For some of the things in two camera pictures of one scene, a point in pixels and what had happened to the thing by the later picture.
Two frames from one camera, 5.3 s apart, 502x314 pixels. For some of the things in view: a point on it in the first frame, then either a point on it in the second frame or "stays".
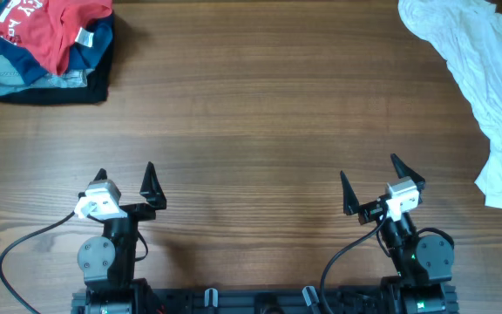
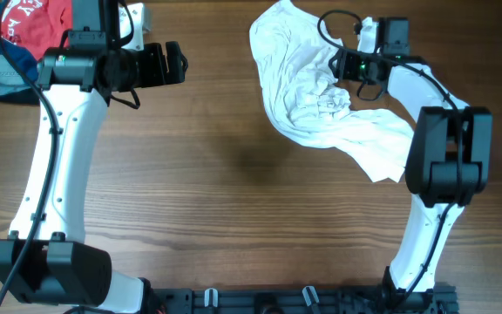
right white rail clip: x=310 y=296 stays
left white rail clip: x=215 y=296 stays
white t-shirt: x=482 y=46 -> x=295 y=58
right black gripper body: x=404 y=229 -> x=354 y=66
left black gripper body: x=125 y=228 -> x=145 y=69
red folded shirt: x=47 y=29 stays
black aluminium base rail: x=263 y=301 stays
